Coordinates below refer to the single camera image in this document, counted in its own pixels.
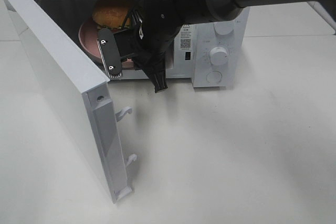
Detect white microwave oven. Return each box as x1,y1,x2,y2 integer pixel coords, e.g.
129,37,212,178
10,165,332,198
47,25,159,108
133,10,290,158
7,0,255,89

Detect upper white microwave knob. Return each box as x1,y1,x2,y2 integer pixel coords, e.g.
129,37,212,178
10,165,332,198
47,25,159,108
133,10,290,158
213,20,235,36

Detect white microwave knob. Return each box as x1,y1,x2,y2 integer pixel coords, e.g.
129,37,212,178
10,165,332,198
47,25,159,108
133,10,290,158
209,47,229,66
213,20,235,36

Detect pink round plate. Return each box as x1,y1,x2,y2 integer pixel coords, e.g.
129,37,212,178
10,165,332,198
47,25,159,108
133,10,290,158
78,17,134,70

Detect lower white microwave knob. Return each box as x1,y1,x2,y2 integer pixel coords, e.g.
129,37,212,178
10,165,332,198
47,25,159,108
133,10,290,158
209,47,229,66

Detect round white door button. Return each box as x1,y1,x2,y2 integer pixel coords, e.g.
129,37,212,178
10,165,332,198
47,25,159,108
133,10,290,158
206,71,223,84

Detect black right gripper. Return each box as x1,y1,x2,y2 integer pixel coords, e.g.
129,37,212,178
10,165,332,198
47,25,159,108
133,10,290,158
98,0,184,93

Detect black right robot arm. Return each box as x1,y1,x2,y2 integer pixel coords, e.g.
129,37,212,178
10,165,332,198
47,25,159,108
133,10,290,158
97,0,335,92

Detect white microwave door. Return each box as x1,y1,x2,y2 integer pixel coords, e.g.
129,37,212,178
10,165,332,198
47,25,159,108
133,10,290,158
4,0,137,202

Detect burger with lettuce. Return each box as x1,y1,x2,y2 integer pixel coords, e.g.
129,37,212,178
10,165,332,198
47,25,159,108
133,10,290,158
92,0,134,29

